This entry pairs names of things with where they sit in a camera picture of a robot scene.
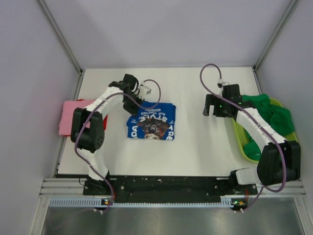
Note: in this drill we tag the grey cable duct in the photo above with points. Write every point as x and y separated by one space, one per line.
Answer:
103 203

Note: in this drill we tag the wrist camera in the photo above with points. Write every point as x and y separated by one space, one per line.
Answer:
143 90
221 84

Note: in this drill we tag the pink folded t-shirt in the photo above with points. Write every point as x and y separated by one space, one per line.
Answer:
67 114

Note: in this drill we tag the green t-shirt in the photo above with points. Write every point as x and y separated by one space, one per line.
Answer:
277 117

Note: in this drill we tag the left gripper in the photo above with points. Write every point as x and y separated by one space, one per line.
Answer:
133 110

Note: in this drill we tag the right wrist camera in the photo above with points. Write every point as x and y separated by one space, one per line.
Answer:
221 84

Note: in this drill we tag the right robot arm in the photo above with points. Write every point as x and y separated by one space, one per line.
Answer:
280 158

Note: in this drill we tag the lime green plastic tray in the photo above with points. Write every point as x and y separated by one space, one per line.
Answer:
242 139

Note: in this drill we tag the aluminium frame rail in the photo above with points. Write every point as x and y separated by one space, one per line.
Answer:
59 35

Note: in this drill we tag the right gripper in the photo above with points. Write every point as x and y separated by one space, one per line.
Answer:
212 100

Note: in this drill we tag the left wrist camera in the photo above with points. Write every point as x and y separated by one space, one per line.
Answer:
143 90

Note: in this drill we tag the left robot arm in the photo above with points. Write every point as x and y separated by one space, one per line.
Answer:
87 130

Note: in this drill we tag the blue t-shirt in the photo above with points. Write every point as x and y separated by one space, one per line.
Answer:
153 124

